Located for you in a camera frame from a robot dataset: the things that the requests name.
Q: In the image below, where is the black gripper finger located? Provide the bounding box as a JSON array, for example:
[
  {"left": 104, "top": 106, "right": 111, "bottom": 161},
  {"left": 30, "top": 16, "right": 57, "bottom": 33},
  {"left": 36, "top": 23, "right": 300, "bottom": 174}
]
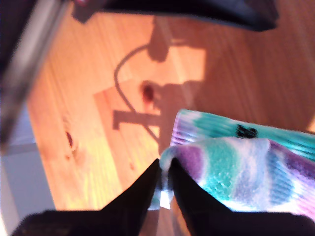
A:
[
  {"left": 168, "top": 158, "right": 234, "bottom": 212},
  {"left": 72, "top": 0, "right": 280, "bottom": 32},
  {"left": 100, "top": 159, "right": 160, "bottom": 211}
]

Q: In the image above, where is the tie-dye sock with black lettering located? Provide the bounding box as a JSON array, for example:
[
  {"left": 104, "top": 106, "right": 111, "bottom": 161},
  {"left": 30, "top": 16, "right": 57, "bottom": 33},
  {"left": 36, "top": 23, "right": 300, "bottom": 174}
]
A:
[{"left": 147, "top": 109, "right": 315, "bottom": 213}]

